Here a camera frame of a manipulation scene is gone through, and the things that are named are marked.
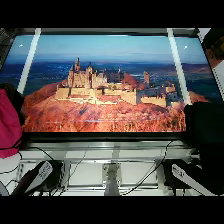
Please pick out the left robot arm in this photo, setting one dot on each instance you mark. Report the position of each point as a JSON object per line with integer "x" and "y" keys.
{"x": 42, "y": 170}

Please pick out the silver frame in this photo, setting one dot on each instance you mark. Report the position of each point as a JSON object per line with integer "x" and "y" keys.
{"x": 112, "y": 180}

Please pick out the white garment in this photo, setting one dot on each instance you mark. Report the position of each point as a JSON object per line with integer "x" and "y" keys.
{"x": 220, "y": 78}

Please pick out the red shorts with black stripes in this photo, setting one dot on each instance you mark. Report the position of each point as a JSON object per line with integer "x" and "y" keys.
{"x": 8, "y": 123}

